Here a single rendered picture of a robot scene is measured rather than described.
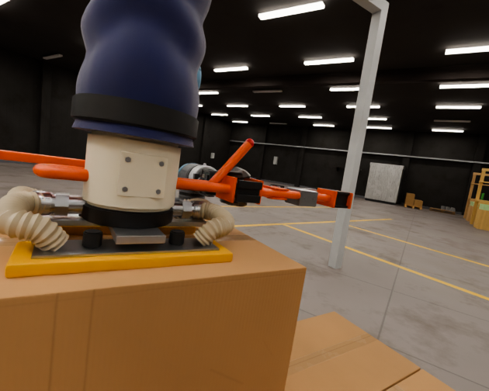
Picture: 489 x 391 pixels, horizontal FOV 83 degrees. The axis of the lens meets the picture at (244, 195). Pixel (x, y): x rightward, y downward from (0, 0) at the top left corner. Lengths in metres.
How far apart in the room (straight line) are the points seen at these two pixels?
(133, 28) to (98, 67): 0.08
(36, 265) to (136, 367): 0.20
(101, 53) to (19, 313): 0.38
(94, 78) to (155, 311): 0.37
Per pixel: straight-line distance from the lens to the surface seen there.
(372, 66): 3.88
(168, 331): 0.49
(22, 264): 0.47
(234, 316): 0.54
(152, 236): 0.50
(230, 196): 0.64
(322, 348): 1.22
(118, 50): 0.52
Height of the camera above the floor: 1.20
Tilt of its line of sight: 7 degrees down
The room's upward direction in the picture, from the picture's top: 8 degrees clockwise
